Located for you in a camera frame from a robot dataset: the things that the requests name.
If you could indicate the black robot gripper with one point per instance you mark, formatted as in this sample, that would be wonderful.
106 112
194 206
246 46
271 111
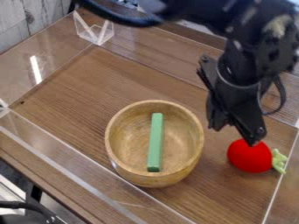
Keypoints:
234 103

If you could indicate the red plush strawberry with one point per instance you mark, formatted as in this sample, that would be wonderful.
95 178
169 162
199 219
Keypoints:
258 158

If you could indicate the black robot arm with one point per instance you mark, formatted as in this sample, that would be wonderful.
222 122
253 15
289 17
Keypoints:
261 29

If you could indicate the green rectangular block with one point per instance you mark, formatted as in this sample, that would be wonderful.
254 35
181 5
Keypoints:
157 141

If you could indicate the wooden oval bowl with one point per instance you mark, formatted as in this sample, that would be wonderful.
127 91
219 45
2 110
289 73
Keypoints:
127 139

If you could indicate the black table leg clamp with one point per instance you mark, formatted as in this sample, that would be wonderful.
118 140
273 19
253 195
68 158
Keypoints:
39 212

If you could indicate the clear acrylic corner bracket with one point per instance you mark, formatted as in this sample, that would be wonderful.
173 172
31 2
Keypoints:
96 34

